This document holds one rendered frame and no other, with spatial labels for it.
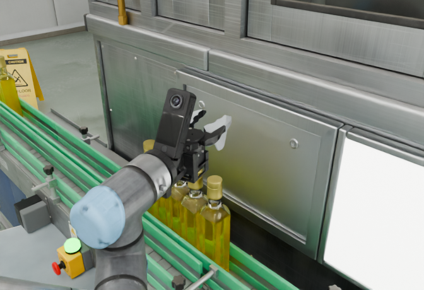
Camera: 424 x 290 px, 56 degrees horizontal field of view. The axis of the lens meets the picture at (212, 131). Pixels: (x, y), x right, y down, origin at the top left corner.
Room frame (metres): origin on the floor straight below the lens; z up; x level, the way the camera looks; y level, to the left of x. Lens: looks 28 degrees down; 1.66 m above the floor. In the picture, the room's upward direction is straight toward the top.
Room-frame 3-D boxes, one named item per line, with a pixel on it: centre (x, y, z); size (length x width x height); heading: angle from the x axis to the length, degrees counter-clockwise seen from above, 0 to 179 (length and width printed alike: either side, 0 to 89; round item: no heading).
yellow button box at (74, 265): (0.86, 0.40, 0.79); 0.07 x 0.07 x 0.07; 45
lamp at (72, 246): (0.86, 0.40, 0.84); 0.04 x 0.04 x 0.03
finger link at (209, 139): (0.64, 0.01, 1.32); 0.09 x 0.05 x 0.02; 137
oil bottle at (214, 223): (0.72, -0.01, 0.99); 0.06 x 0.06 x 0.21; 45
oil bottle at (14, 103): (1.62, 0.89, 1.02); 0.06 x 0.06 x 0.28; 45
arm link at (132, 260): (0.45, 0.14, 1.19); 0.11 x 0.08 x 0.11; 10
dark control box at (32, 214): (1.06, 0.60, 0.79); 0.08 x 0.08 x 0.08; 45
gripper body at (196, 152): (0.60, 0.06, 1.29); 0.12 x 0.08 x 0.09; 150
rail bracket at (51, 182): (0.99, 0.51, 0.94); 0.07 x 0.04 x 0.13; 135
